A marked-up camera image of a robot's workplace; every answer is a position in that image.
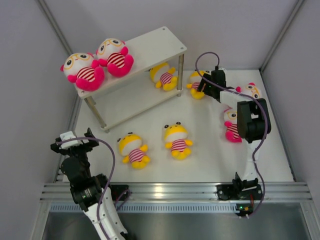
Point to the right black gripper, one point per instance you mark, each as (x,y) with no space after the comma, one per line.
(201,85)

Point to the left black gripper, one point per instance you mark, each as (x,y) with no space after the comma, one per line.
(87,146)

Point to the yellow plush toy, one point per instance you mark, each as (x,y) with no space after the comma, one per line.
(176,139)
(133,151)
(194,81)
(163,76)

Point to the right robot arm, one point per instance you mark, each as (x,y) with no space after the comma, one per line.
(247,117)

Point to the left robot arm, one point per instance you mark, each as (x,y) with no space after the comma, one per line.
(92,194)

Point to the yellow plush toy on shelf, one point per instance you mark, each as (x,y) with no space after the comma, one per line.
(163,76)

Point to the white two-tier shelf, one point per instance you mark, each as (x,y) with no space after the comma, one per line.
(120,99)

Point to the pink plush toy near right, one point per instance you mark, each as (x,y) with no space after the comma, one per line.
(230,122)

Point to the pink plush toy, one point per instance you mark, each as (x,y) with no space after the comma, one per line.
(230,122)
(114,55)
(83,70)
(249,89)

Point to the pink plush toy far right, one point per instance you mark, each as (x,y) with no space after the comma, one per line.
(249,89)

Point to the pink plush toy left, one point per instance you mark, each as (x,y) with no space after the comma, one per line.
(83,70)

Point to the black connector with led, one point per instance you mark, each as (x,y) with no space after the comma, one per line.
(244,210)

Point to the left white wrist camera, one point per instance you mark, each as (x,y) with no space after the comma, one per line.
(67,139)

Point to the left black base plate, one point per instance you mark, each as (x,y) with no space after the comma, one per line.
(119,192)

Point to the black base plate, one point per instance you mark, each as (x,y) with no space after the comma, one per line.
(119,192)
(226,192)

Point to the aluminium rail frame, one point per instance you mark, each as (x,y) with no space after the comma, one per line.
(205,197)

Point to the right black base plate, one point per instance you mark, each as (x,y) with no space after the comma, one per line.
(226,192)

